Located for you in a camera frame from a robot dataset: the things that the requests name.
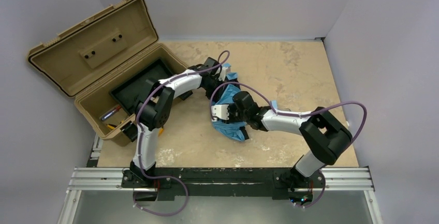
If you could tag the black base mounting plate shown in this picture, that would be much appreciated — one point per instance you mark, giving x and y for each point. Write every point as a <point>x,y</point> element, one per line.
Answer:
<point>276,183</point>

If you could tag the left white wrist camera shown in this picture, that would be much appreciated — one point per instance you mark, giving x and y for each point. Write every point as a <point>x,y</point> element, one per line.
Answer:
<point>223,72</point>

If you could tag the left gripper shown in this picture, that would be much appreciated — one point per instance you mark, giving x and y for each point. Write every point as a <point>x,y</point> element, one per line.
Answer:
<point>213,87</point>

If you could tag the black toolbox front latch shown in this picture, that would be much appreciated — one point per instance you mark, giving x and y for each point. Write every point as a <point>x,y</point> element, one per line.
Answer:
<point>130,130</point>

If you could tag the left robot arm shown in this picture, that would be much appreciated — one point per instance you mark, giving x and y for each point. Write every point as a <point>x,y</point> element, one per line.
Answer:
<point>152,110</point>

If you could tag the black toolbox latch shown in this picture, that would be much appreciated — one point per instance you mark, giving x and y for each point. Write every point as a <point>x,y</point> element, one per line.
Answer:
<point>187,95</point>
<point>130,130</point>

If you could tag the aluminium rail frame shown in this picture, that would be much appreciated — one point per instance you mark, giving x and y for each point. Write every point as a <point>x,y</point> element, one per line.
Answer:
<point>95,195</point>

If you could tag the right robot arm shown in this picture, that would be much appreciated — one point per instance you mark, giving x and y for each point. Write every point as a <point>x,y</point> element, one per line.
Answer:
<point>325,136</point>

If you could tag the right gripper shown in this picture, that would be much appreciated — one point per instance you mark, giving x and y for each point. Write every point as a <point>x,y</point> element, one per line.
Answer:
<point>232,109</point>

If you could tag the black toolbox tray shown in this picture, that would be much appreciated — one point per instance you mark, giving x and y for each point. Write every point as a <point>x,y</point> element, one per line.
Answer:
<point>127,92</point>

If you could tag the tan plastic toolbox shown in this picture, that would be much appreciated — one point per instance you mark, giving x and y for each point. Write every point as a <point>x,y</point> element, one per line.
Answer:
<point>91,58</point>

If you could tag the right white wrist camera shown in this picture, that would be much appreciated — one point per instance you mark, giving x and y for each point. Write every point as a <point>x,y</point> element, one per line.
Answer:
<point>220,112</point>

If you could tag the yellow tape measure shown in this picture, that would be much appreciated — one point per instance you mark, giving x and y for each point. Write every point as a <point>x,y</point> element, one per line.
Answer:
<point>161,130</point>

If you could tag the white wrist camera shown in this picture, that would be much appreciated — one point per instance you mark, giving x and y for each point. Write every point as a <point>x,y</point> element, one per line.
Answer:
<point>220,112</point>
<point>223,72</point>

